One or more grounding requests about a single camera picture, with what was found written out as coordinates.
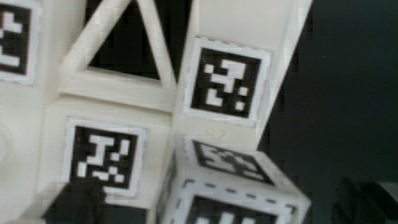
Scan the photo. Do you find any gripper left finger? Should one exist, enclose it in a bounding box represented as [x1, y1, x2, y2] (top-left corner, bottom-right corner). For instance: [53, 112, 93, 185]
[43, 182, 105, 224]

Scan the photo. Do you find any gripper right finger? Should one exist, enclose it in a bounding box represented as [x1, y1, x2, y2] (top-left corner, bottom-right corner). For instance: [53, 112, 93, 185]
[332, 178, 398, 224]

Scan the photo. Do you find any white tagged cube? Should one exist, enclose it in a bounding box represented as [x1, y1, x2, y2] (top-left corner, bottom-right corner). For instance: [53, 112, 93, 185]
[157, 135, 311, 224]

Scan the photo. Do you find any white chair back frame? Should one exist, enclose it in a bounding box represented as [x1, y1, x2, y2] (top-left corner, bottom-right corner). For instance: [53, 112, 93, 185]
[0, 0, 313, 224]

